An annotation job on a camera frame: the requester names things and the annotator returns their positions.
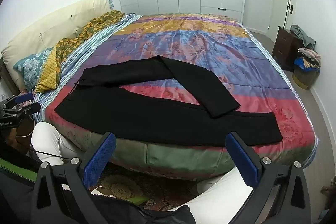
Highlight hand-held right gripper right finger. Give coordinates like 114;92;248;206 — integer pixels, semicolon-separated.
225;132;311;224

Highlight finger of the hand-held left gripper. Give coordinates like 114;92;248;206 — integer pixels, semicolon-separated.
0;93;34;109
12;102;41;116

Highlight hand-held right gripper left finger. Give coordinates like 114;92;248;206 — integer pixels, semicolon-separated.
31;132;117;224

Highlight black pants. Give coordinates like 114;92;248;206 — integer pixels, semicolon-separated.
54;55;284;148

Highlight blue patterned pillow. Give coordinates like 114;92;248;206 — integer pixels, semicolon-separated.
14;48;54;91

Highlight person's left leg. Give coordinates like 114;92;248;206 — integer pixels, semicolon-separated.
30;122;88;167

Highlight person's leg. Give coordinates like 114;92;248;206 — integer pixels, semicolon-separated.
168;168;264;224
30;122;88;167

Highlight person's right leg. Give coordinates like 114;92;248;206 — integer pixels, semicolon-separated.
168;168;264;224

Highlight green flat object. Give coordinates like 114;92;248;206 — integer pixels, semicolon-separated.
125;196;149;206

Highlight patterned rug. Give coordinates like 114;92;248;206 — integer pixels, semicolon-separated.
89;161;210;212

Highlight blue striped bed sheet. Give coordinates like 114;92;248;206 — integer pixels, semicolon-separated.
32;13;137;123

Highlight person's dark jacket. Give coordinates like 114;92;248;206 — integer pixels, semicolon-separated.
0;135;196;224

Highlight cream pillows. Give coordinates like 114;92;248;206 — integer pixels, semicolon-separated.
1;0;111;91

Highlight yellow floral blanket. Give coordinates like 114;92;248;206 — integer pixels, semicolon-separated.
35;10;125;93

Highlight olive laundry basket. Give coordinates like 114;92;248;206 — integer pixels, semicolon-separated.
292;67;320;90

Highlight colourful satin bedspread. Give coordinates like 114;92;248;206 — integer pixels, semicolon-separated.
43;13;319;180

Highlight blue garment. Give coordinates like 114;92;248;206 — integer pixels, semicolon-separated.
294;57;321;70

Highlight dark wooden nightstand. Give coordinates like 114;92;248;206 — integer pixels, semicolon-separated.
272;26;305;72

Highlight pink garment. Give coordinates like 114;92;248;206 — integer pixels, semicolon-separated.
298;47;321;65

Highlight grey-green garment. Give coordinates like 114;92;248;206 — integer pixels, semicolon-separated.
290;25;316;49

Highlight black cable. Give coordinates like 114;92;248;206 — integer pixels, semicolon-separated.
28;149;72;161

